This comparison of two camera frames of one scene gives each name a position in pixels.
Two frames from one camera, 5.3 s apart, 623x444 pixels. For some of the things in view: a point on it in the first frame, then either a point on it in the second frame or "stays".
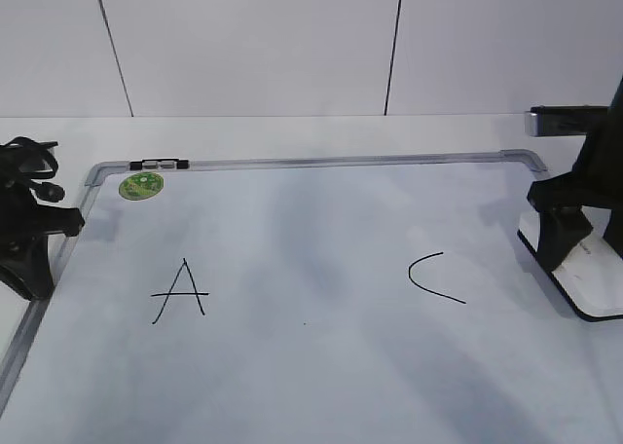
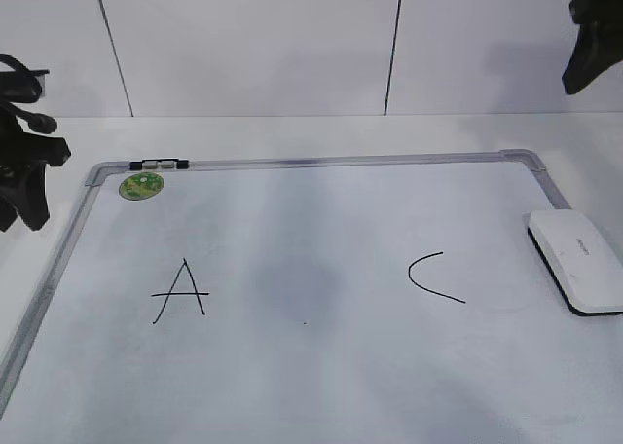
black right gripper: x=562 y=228 → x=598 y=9
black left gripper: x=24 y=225 → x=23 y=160
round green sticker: x=140 y=186 stays
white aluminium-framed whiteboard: x=382 y=300 stays
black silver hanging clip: x=160 y=163 stays
